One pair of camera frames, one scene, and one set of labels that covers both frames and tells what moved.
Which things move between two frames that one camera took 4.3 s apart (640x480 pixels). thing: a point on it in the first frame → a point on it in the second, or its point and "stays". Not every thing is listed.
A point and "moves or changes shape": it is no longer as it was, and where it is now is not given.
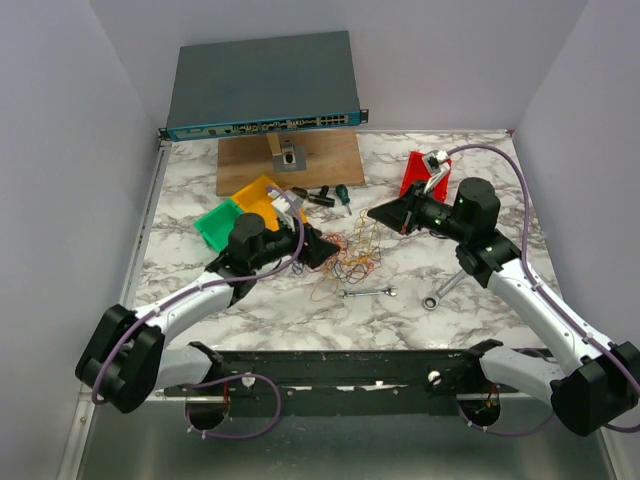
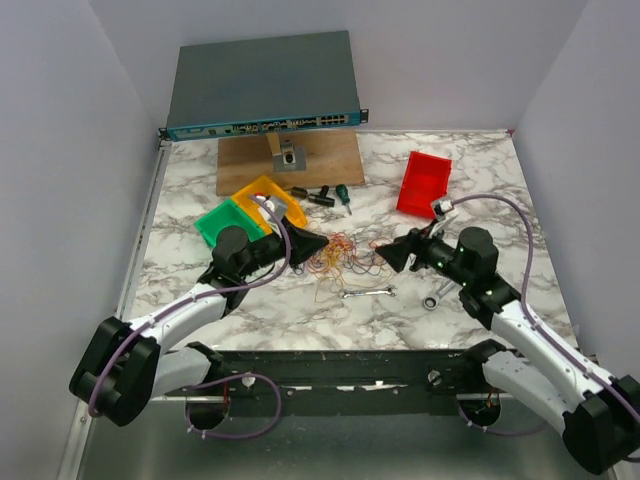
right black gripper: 402,214 → 415,242
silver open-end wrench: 388,290 stays
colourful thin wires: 358,256 moves or changes shape
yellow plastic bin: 256,199 stays
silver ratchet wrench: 431,302 stays
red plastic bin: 417,170 stays
